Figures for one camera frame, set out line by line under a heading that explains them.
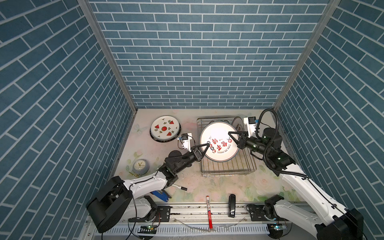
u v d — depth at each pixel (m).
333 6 0.72
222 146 0.72
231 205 0.74
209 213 0.74
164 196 0.77
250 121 0.63
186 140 0.69
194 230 0.70
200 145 0.72
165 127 1.06
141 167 0.85
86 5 0.70
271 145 0.54
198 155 0.67
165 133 1.02
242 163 0.72
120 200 0.41
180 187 0.82
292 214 0.56
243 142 0.62
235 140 0.69
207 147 0.72
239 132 0.69
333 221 0.39
